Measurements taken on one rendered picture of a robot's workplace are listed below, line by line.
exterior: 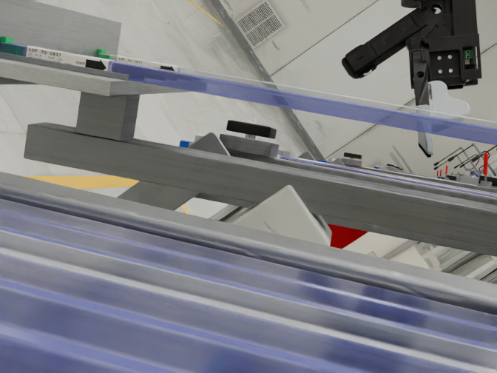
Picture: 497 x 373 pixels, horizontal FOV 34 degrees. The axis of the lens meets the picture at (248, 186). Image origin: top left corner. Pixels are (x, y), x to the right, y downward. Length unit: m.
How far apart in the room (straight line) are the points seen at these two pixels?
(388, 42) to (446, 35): 0.07
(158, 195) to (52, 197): 0.76
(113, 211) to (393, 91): 9.63
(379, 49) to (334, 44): 8.89
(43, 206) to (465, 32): 0.88
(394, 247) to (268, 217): 4.99
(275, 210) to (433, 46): 0.40
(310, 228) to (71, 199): 0.51
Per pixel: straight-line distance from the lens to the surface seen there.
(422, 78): 0.96
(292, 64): 9.92
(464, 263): 3.10
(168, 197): 0.91
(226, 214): 1.66
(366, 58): 1.01
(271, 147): 0.90
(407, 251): 5.64
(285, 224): 0.66
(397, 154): 9.73
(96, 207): 0.16
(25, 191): 0.16
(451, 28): 1.01
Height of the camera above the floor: 0.92
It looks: 10 degrees down
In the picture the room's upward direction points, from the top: 56 degrees clockwise
